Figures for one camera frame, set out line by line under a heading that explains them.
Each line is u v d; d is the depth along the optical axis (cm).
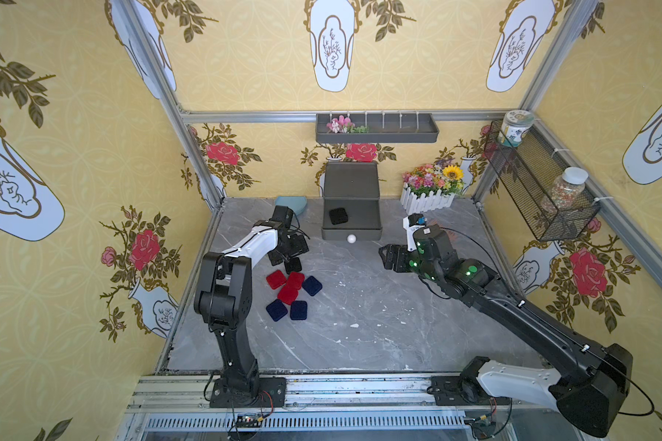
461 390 66
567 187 65
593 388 37
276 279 95
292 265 97
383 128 92
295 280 95
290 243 88
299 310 91
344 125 88
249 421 73
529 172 90
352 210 97
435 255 56
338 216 94
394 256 66
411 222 67
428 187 106
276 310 90
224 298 51
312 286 95
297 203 121
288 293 92
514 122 85
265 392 73
